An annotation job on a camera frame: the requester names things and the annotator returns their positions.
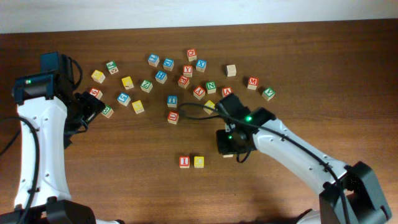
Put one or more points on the red y block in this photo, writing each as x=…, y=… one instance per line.
x=199, y=92
x=187, y=70

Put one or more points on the yellow C block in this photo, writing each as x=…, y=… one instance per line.
x=199, y=162

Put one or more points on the green N block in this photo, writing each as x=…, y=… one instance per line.
x=211, y=87

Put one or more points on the blue 5 block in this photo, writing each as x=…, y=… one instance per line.
x=123, y=99

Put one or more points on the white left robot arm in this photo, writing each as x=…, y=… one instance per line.
x=50, y=112

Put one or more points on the blue X block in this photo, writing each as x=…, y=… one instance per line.
x=201, y=65

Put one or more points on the green J block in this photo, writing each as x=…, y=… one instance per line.
x=112, y=67

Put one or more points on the yellow S block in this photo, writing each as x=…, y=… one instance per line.
x=138, y=106

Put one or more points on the red Y block lower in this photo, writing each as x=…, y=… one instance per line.
x=199, y=92

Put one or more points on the red U block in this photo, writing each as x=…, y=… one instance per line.
x=173, y=117

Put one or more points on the red C block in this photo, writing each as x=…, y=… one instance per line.
x=191, y=55

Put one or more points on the red A block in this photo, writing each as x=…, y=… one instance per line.
x=226, y=91

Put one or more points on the blue D block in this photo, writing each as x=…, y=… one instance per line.
x=168, y=64

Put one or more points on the red I block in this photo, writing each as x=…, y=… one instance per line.
x=184, y=162

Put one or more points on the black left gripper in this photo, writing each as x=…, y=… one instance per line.
x=94, y=106

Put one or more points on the yellow block far left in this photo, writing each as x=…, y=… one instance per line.
x=98, y=76

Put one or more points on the blue H block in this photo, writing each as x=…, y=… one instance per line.
x=161, y=77

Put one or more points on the green V block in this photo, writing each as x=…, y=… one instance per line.
x=268, y=94

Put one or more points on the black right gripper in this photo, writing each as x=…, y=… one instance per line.
x=224, y=144

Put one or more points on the blue L block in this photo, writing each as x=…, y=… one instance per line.
x=153, y=60

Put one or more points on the red M block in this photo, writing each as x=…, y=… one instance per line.
x=253, y=83

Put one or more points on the yellow X block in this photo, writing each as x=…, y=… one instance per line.
x=127, y=83

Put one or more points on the plain wooden block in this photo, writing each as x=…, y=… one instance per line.
x=231, y=70

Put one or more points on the green B block right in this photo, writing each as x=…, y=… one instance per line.
x=107, y=112

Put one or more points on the red Y block upper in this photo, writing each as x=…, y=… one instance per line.
x=187, y=70

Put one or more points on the blue T block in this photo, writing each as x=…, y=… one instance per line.
x=172, y=101

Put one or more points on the red E block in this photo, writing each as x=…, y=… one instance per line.
x=183, y=82

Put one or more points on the green Z block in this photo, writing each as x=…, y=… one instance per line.
x=146, y=86

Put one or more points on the yellow E block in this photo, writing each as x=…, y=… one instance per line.
x=209, y=107

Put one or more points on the red 6 block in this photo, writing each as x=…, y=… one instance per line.
x=96, y=93

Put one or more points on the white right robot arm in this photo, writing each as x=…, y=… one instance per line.
x=347, y=194

